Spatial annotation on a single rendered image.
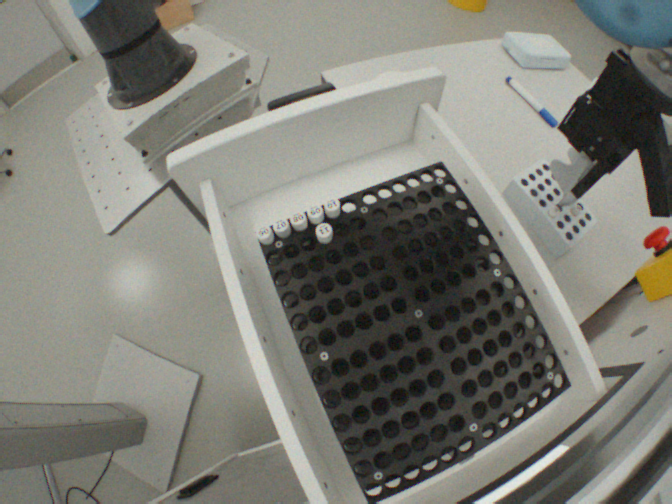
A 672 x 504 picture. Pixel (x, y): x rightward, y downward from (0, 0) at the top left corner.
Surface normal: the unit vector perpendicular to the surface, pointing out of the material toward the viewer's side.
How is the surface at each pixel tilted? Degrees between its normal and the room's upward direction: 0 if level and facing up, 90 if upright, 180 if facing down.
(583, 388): 90
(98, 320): 0
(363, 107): 90
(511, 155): 0
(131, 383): 3
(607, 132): 90
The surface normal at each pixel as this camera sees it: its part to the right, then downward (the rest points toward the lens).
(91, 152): -0.04, -0.38
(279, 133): 0.40, 0.84
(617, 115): -0.85, 0.50
